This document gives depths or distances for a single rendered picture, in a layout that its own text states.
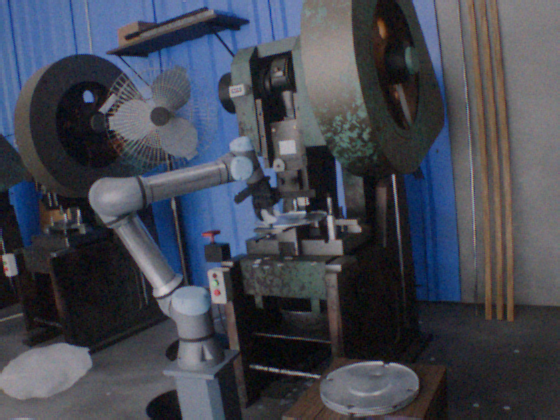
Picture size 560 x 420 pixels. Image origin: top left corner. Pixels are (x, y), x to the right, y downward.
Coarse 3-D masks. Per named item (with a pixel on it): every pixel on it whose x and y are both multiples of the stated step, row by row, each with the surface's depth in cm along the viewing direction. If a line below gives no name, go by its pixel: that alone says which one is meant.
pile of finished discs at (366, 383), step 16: (352, 368) 158; (368, 368) 156; (384, 368) 154; (400, 368) 153; (336, 384) 149; (352, 384) 146; (368, 384) 145; (384, 384) 143; (400, 384) 143; (416, 384) 141; (336, 400) 139; (352, 400) 138; (368, 400) 137; (384, 400) 135; (400, 400) 133
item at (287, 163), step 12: (288, 120) 201; (276, 132) 205; (288, 132) 202; (276, 144) 207; (288, 144) 203; (276, 156) 208; (288, 156) 205; (300, 156) 202; (276, 168) 207; (288, 168) 206; (300, 168) 203; (312, 168) 205; (276, 180) 210; (288, 180) 203; (300, 180) 202; (312, 180) 205
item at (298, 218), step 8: (280, 216) 216; (288, 216) 211; (296, 216) 207; (304, 216) 204; (312, 216) 206; (320, 216) 203; (256, 224) 205; (264, 224) 202; (272, 224) 199; (280, 224) 197; (288, 224) 195; (296, 224) 190; (304, 224) 191
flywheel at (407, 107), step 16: (384, 0) 190; (384, 16) 192; (400, 16) 197; (384, 32) 194; (400, 32) 202; (384, 48) 178; (400, 48) 174; (384, 64) 177; (400, 64) 174; (416, 64) 179; (384, 80) 181; (400, 80) 179; (416, 80) 208; (384, 96) 187; (400, 96) 188; (416, 96) 207; (400, 112) 201; (416, 112) 206
